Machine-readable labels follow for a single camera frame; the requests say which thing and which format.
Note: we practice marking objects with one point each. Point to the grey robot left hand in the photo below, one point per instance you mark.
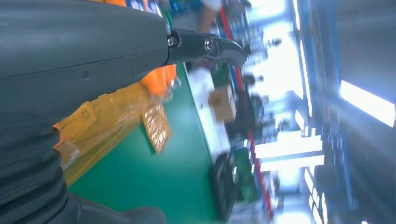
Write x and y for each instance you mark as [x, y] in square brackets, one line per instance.
[77, 46]

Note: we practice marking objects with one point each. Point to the yellow plastic-wrapped board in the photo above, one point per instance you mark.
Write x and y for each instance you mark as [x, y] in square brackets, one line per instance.
[102, 123]

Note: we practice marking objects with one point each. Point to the person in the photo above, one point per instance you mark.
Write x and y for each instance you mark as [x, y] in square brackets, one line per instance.
[207, 18]

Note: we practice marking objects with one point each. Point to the cardboard box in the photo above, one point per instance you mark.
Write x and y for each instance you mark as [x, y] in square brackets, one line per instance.
[222, 105]

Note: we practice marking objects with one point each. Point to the white table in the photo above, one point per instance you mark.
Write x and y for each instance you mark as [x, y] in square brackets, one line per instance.
[210, 136]

